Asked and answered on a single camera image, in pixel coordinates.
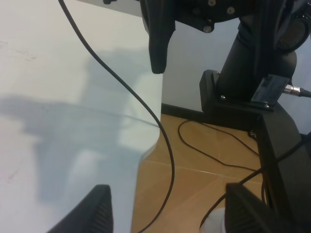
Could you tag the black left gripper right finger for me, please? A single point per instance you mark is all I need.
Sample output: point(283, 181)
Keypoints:
point(245, 213)

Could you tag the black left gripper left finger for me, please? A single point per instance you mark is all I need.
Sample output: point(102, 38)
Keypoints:
point(92, 215)

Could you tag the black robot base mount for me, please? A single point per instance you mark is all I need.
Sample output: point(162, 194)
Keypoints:
point(284, 159)

